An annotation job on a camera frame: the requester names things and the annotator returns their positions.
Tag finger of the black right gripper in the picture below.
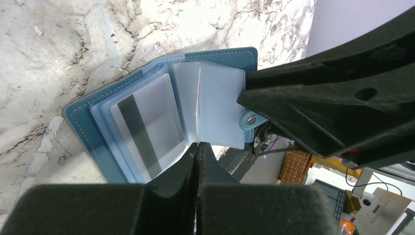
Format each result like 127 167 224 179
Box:
247 7 415 90
238 74 415 168

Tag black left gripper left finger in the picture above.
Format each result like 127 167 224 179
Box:
1 143 198 235

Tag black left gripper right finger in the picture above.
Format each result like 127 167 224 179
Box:
196 142 339 235

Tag blue leather card holder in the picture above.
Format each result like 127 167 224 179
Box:
64 47 266 184

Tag silver magnetic stripe card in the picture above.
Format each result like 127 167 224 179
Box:
110 73 186 183

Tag silver VIP credit card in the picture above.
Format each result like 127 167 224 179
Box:
195 67 202 146

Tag woven brown basket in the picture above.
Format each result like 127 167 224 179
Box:
279 151 312 184

